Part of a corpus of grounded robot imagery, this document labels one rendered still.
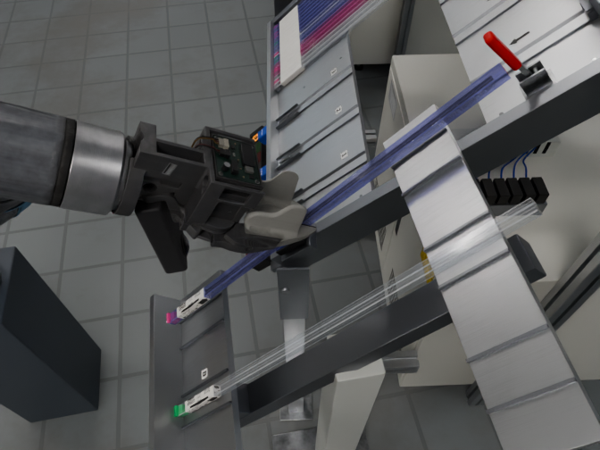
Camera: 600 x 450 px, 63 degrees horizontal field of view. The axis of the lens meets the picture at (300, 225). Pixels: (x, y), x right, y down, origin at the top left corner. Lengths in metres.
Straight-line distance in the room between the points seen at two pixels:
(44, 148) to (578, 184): 1.02
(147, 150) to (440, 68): 1.05
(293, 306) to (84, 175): 0.51
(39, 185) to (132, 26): 2.42
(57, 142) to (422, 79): 1.04
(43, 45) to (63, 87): 0.38
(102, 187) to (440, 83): 1.03
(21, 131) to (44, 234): 1.52
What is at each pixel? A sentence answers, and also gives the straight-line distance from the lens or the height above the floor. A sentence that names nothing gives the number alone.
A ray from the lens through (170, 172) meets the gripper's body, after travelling 0.43.
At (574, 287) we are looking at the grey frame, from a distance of 0.96.
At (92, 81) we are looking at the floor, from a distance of 2.50.
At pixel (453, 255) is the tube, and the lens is 0.45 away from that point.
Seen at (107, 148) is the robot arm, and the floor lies 1.11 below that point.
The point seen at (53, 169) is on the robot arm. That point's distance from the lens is 0.42.
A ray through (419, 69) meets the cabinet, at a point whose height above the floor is 0.62.
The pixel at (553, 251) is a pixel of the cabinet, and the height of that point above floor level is 0.62.
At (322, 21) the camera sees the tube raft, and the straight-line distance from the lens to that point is 1.10.
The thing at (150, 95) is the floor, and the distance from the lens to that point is 2.34.
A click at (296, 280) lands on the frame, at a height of 0.73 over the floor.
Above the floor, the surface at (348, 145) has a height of 0.83.
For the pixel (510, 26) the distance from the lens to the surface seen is 0.77.
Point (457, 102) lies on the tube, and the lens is 0.47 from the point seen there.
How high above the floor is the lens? 1.39
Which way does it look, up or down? 53 degrees down
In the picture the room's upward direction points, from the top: straight up
